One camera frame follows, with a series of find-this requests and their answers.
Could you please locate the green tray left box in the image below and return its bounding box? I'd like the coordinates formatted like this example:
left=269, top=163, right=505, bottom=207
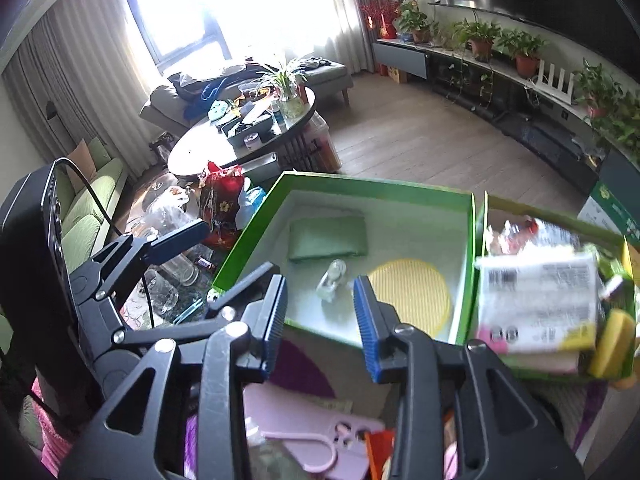
left=213, top=171, right=476, bottom=347

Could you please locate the black camera cable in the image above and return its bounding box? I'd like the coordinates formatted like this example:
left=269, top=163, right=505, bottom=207
left=49, top=156, right=156, bottom=331

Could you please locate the round dark coffee table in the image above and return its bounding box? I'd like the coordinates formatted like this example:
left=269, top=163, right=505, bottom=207
left=166, top=88, right=317, bottom=179

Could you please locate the yellow round silicone mat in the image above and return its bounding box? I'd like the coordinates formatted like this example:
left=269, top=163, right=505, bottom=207
left=368, top=259, right=452, bottom=338

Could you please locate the yellow sponge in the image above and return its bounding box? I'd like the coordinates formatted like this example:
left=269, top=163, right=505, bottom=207
left=588, top=308, right=636, bottom=380

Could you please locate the white wifi router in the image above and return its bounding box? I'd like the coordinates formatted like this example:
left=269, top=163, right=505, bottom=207
left=534, top=60, right=575, bottom=105

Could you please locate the blue white tissue pack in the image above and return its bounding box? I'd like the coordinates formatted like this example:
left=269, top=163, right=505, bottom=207
left=235, top=186, right=266, bottom=231

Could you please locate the green cloth pad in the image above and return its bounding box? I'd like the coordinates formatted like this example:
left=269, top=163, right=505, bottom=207
left=288, top=216, right=369, bottom=261

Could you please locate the grey sofa with clothes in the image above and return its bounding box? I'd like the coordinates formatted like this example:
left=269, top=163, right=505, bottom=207
left=139, top=58, right=281, bottom=137

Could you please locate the orange snack packet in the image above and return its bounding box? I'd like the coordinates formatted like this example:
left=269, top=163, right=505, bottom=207
left=366, top=429, right=395, bottom=480

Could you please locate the grey tv cabinet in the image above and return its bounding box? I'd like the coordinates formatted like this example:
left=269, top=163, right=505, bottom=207
left=373, top=39, right=639, bottom=194

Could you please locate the green sofa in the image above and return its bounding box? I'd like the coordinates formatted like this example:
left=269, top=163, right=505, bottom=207
left=55, top=138, right=128, bottom=273

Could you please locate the white wipes pack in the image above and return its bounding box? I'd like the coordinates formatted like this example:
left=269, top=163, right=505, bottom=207
left=475, top=252, right=599, bottom=356

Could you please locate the small clear bottle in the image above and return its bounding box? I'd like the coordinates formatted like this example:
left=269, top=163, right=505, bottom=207
left=316, top=259, right=347, bottom=302

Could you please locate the pink phone case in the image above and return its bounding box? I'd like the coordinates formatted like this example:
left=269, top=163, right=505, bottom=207
left=243, top=384, right=385, bottom=479

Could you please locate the red snack bag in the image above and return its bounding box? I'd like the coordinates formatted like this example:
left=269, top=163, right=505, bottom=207
left=198, top=162, right=244, bottom=249

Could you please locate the grey footstool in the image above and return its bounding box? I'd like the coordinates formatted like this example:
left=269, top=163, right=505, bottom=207
left=294, top=56, right=354, bottom=106

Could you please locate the green tray box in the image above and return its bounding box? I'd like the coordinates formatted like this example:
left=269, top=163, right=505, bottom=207
left=213, top=171, right=476, bottom=347
left=468, top=195, right=639, bottom=382

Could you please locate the green tray right box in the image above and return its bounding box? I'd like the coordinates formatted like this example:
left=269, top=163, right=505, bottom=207
left=468, top=195, right=639, bottom=382

